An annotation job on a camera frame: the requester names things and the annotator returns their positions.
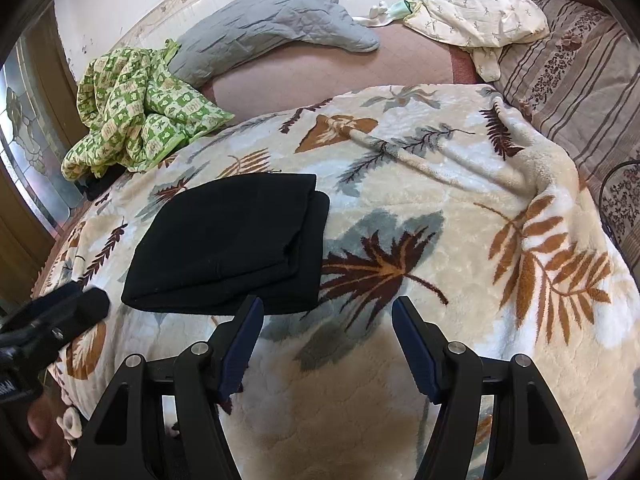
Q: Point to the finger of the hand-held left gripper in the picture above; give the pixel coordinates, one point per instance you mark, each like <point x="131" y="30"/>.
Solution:
<point x="62" y="296"/>
<point x="82" y="312"/>

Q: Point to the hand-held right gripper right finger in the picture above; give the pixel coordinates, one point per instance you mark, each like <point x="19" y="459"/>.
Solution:
<point x="417" y="350"/>

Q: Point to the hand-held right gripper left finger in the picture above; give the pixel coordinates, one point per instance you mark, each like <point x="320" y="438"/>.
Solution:
<point x="245" y="345"/>

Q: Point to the black pants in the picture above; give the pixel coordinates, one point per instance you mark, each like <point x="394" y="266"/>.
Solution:
<point x="225" y="240"/>

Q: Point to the person's left hand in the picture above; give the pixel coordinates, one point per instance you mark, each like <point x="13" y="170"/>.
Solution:
<point x="40" y="425"/>

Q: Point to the white fuzzy item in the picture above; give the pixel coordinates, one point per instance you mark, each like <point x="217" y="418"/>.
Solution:
<point x="69" y="421"/>

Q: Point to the patterned glass door pane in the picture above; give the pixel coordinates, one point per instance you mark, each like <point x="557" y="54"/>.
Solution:
<point x="30" y="135"/>

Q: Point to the leaf-print fleece blanket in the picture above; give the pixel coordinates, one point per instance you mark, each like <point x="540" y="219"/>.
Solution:
<point x="375" y="180"/>

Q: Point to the green checkered quilt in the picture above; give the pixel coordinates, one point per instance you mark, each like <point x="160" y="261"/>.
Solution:
<point x="140" y="105"/>

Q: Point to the pink bed sheet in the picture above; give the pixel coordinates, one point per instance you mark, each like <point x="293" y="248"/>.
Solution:
<point x="350" y="70"/>

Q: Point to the striped floral pillow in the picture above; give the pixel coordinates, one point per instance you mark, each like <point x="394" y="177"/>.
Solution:
<point x="575" y="75"/>

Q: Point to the grey quilted pillow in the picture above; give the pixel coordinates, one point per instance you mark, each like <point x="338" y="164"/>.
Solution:
<point x="270" y="20"/>

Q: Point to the small white cloth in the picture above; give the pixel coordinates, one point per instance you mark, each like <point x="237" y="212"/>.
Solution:
<point x="377" y="12"/>

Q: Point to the small green cloth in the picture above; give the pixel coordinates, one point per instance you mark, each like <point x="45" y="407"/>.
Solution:
<point x="401" y="7"/>

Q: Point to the cream printed cloth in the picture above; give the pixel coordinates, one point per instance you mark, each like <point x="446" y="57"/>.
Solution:
<point x="475" y="10"/>

